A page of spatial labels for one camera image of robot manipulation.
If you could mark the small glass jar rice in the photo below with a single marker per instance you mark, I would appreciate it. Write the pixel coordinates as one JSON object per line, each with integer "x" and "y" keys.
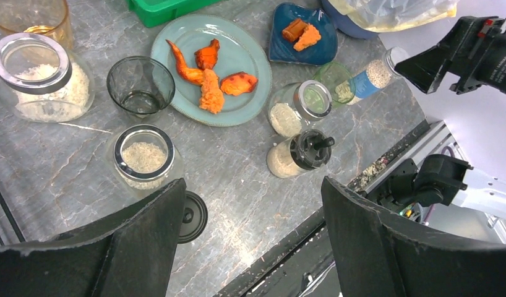
{"x": 143, "y": 158}

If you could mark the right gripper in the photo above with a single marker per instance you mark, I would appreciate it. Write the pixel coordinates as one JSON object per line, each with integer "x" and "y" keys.
{"x": 474, "y": 50}

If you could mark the orange fried chicken piece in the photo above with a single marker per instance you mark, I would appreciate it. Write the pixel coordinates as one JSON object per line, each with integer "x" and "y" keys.
{"x": 238, "y": 83}

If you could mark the black knob lid jar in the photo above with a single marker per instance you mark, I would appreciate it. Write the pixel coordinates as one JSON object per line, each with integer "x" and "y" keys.
{"x": 307, "y": 151}

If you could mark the black wire rack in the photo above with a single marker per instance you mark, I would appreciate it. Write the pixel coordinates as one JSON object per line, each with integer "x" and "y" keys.
{"x": 12, "y": 221}

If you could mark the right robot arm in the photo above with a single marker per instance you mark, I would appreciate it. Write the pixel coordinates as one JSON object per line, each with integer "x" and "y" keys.
{"x": 442, "y": 179}

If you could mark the grey round plate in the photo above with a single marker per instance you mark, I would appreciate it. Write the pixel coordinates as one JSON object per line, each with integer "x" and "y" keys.
{"x": 239, "y": 52}

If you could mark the blue label spice jar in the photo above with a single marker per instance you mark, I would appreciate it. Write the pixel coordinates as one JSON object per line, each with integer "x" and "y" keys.
{"x": 378, "y": 74}

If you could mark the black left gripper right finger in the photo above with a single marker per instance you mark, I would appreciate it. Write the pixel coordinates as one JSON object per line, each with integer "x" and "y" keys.
{"x": 380, "y": 253}

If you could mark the trash bin with plastic bag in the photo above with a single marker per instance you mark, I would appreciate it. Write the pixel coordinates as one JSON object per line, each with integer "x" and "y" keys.
{"x": 366, "y": 19}

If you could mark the green plastic tray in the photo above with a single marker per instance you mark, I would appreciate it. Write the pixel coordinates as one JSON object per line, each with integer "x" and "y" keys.
{"x": 153, "y": 13}

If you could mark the amber glass cup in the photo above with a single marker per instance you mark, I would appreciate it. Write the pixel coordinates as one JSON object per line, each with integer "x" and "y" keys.
{"x": 50, "y": 18}

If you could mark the dark blue leaf plate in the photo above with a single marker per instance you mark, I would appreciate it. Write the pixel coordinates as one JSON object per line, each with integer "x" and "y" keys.
{"x": 282, "y": 50}

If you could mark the glass jar silver rim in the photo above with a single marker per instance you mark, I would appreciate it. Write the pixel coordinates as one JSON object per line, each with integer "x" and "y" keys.
{"x": 43, "y": 82}

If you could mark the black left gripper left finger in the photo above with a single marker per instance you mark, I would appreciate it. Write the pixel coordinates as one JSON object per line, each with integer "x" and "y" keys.
{"x": 127, "y": 253}

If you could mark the green glass cup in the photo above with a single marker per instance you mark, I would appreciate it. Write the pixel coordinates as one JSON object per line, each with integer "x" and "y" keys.
{"x": 338, "y": 81}

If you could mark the orange chicken wing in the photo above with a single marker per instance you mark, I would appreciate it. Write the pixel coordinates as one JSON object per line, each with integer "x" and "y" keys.
{"x": 190, "y": 74}

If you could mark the black lid spice jar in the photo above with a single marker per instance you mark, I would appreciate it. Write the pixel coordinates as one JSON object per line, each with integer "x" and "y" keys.
{"x": 195, "y": 218}

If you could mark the smoky grey glass cup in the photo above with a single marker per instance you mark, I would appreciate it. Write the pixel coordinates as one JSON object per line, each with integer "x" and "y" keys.
{"x": 141, "y": 87}

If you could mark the glass jar near green cup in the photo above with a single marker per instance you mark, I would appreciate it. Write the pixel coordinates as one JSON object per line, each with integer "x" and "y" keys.
{"x": 297, "y": 106}

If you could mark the orange chicken drumstick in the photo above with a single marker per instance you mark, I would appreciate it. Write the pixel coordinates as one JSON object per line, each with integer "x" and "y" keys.
{"x": 207, "y": 57}

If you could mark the orange breaded food piece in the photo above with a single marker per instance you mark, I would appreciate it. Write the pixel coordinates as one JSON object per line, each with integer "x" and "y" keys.
{"x": 309, "y": 37}

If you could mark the brown fried food piece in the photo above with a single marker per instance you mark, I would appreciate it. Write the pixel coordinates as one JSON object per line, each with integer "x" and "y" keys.
{"x": 294, "y": 30}

